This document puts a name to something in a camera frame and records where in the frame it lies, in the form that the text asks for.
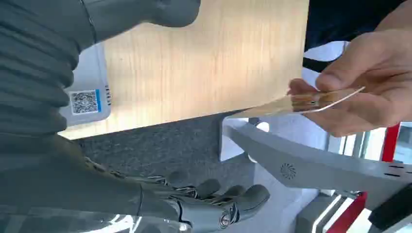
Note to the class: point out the ribbed grey right robot arm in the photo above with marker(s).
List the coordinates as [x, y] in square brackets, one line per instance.
[32, 86]

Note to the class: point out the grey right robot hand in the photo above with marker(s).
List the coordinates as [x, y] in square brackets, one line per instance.
[80, 193]

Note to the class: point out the person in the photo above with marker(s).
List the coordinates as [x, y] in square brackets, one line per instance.
[341, 19]

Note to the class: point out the black object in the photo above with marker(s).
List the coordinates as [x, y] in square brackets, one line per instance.
[394, 207]

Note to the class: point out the person's hand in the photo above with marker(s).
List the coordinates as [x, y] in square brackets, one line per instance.
[370, 67]

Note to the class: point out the white desk leg panel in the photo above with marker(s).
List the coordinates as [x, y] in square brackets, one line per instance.
[289, 205]

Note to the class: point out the white device with QR label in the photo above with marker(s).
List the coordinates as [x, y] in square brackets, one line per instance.
[88, 80]

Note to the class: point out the red metal post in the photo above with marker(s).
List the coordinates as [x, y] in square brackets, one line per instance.
[391, 141]

